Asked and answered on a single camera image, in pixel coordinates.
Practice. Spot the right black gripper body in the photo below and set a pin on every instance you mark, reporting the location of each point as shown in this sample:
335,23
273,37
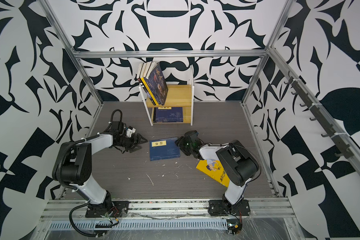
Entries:
185,147

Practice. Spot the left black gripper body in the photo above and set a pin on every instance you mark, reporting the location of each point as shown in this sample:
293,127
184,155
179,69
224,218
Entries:
128,142

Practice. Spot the yellow cartoon book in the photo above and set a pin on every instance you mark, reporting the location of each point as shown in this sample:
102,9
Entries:
214,169
143,77

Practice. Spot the dark portrait book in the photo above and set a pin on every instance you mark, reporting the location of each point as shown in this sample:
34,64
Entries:
162,85
152,86

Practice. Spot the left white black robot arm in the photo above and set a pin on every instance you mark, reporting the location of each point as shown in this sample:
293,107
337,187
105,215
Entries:
73,168

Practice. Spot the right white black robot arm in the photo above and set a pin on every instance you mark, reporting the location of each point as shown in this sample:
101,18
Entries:
231,161

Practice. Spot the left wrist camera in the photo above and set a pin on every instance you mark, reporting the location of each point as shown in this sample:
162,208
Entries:
130,131

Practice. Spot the wooden white frame bookshelf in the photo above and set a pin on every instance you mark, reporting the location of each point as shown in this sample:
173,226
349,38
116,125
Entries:
178,96

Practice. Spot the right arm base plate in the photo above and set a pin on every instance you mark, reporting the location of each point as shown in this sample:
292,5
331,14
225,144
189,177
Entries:
224,208

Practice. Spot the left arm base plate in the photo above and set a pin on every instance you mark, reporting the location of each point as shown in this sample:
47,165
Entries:
115,209

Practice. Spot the white slotted cable duct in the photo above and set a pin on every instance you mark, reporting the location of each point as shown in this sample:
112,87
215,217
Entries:
173,224

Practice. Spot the wall coat hook rail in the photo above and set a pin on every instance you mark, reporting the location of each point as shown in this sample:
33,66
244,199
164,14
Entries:
321,117

